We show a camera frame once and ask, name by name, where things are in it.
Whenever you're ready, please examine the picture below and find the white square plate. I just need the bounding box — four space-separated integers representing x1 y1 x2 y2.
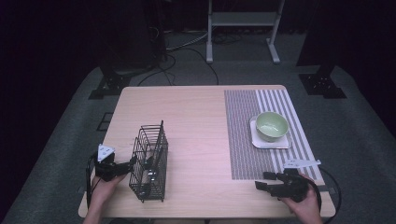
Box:
248 116 292 150

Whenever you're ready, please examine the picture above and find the person's right hand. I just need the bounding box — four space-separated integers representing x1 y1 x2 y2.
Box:
280 173 323 219

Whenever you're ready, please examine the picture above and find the grey striped placemat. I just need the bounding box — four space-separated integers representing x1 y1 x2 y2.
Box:
223 89 325 181

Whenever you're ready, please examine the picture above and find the black stand base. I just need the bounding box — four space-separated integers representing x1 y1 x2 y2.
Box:
88 65 133 101
298 72 347 100

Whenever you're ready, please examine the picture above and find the green bowl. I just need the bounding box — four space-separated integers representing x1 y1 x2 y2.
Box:
255 111 290 144

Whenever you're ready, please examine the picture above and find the person's left hand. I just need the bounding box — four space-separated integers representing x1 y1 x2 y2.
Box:
91 173 127 213

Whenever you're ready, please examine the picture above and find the black floor cable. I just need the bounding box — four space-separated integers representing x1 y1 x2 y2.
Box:
136 46 219 87

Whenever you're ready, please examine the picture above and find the white metal stand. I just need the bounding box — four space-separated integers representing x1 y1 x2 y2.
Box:
205 0 286 65

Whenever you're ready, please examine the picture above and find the black wire cutlery basket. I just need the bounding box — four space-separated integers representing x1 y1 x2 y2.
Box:
128 119 169 203

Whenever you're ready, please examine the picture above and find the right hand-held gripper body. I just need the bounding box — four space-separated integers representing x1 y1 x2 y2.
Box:
270 159 322 203

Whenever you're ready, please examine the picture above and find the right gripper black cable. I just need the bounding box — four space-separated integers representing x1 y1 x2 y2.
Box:
306 167 343 224

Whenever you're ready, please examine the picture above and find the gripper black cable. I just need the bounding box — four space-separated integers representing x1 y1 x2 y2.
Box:
85 152 98 210
306 167 343 224

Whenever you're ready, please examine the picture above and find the grey floor cable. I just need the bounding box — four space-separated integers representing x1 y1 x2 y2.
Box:
165 30 209 52

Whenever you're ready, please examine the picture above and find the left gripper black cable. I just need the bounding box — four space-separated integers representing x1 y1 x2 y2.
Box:
85 152 98 210

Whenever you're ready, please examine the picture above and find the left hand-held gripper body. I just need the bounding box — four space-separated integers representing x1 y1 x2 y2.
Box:
93 143 120 183

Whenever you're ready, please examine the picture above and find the silver spoon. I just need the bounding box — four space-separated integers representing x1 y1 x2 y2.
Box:
140 155 151 189

